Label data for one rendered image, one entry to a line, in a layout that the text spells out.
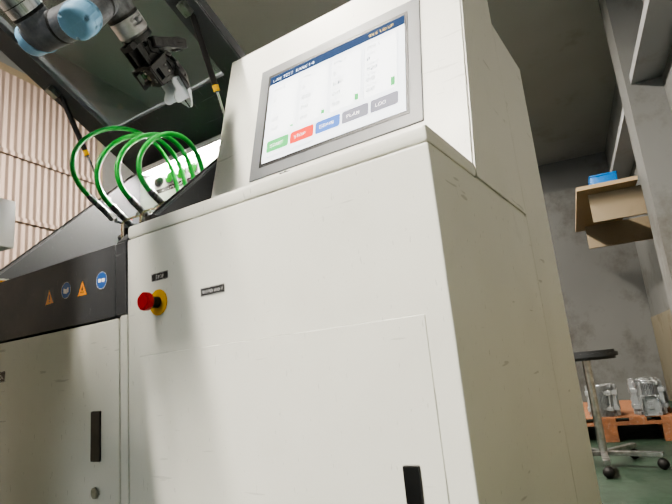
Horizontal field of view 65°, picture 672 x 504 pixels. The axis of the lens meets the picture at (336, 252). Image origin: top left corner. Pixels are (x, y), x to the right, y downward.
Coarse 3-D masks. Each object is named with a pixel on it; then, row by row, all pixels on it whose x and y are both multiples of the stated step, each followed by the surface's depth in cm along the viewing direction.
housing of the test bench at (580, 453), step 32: (512, 64) 151; (512, 96) 141; (512, 128) 132; (544, 224) 143; (544, 256) 134; (544, 288) 126; (576, 384) 136; (576, 416) 128; (576, 448) 121; (576, 480) 114
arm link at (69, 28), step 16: (80, 0) 108; (96, 0) 111; (112, 0) 115; (48, 16) 112; (64, 16) 108; (80, 16) 107; (96, 16) 110; (112, 16) 117; (64, 32) 113; (80, 32) 110; (96, 32) 112
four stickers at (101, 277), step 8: (96, 272) 118; (104, 272) 116; (80, 280) 121; (96, 280) 118; (104, 280) 116; (64, 288) 124; (80, 288) 121; (96, 288) 117; (104, 288) 116; (48, 296) 127; (64, 296) 124; (80, 296) 120; (48, 304) 127
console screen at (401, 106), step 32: (416, 0) 121; (352, 32) 129; (384, 32) 123; (416, 32) 117; (288, 64) 140; (320, 64) 132; (352, 64) 125; (384, 64) 119; (416, 64) 113; (288, 96) 134; (320, 96) 127; (352, 96) 121; (384, 96) 115; (416, 96) 110; (256, 128) 137; (288, 128) 129; (320, 128) 123; (352, 128) 117; (384, 128) 112; (256, 160) 132; (288, 160) 125
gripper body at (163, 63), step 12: (144, 36) 123; (120, 48) 123; (132, 48) 122; (144, 48) 126; (132, 60) 126; (144, 60) 127; (156, 60) 126; (168, 60) 129; (132, 72) 128; (144, 72) 127; (156, 72) 127; (168, 72) 130; (156, 84) 129
